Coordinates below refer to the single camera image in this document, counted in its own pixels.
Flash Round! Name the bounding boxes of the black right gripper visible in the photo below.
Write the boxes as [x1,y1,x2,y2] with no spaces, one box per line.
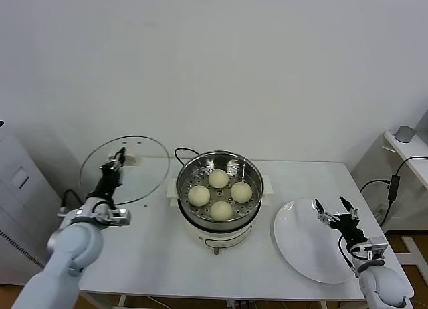
[313,196,368,246]

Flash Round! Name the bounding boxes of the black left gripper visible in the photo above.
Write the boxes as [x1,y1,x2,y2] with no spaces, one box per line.
[95,147,126,201]

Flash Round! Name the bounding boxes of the round glass pot lid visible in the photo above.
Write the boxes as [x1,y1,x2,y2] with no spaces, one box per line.
[79,136,171,205]

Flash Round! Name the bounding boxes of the white steamed baozi bun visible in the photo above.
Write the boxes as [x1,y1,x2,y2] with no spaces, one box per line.
[208,169,230,189]
[230,181,253,203]
[187,185,211,207]
[209,201,233,222]

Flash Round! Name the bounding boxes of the steel perforated steamer basket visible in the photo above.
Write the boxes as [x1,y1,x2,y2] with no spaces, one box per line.
[175,150,263,225]

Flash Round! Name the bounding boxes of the white round plate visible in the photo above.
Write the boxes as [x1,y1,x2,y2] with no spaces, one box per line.
[274,198,360,284]

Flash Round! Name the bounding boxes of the white floor stand base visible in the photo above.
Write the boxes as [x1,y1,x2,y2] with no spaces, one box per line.
[399,234,428,266]

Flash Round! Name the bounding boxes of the white side desk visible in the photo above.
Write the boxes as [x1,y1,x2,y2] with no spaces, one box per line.
[350,130,428,235]

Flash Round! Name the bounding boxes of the white floor cabinet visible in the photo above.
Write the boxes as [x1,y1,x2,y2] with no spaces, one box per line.
[0,120,78,286]

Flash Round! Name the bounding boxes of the grey cup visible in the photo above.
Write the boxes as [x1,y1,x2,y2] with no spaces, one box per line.
[393,124,415,143]

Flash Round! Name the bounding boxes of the white electric cooker pot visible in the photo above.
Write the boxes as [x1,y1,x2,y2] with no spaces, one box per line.
[165,175,274,256]

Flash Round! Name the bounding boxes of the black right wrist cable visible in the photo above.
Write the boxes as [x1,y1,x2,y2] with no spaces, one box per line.
[337,235,356,274]

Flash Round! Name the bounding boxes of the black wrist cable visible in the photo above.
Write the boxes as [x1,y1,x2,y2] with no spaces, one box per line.
[337,235,356,274]
[60,189,84,213]

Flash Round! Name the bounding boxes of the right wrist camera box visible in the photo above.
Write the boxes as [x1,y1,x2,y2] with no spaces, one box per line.
[366,236,389,262]

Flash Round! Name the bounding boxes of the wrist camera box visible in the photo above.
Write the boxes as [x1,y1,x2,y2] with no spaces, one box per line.
[366,236,389,262]
[108,208,131,227]

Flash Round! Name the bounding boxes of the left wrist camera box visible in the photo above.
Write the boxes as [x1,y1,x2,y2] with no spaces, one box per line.
[108,208,131,227]

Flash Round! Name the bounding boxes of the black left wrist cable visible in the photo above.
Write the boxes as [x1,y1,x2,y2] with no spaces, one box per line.
[60,189,84,213]

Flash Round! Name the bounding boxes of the black power adapter cable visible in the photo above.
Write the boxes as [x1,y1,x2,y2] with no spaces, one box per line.
[359,154,428,226]

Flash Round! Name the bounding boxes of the black cooker power cable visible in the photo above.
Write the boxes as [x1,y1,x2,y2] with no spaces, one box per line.
[173,147,201,166]

